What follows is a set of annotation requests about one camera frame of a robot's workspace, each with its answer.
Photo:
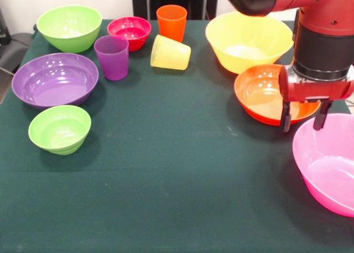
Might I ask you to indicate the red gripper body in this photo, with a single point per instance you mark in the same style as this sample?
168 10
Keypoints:
315 91

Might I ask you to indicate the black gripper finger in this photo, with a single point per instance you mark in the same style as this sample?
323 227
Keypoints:
286 117
320 118

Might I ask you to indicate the pink bowl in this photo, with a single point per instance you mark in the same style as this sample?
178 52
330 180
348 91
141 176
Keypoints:
332 181

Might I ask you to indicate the yellow bowl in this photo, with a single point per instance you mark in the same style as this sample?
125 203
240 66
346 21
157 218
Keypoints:
235 34

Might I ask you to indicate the yellow cup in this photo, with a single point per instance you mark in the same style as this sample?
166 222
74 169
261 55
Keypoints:
171 55

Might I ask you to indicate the orange bowl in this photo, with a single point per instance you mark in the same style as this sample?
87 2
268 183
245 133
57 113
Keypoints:
260 89

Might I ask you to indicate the dark green tablecloth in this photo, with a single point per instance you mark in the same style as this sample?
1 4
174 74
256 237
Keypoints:
166 153

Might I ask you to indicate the orange cup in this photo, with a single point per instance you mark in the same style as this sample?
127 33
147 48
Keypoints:
171 26

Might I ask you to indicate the red bowl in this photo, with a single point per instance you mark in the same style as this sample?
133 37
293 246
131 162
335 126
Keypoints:
132 28

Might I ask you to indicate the purple cup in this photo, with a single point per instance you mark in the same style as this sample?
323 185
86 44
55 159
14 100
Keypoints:
113 64

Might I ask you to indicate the small green bowl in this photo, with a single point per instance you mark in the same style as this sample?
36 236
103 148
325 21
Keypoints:
59 131

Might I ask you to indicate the large green bowl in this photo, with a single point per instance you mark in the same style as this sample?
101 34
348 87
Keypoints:
69 40

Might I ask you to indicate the purple bowl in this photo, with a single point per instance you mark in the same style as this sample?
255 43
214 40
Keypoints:
55 84

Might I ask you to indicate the dark grey chair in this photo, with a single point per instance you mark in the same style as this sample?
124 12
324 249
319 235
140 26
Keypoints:
16 48

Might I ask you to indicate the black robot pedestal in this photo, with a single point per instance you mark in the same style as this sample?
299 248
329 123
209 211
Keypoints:
141 1

